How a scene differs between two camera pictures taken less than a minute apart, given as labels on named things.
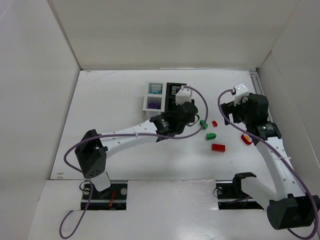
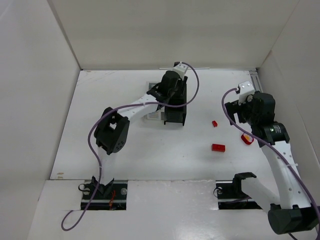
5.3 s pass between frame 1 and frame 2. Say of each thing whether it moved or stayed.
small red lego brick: stayed
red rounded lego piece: stayed
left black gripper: moved
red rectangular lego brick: stayed
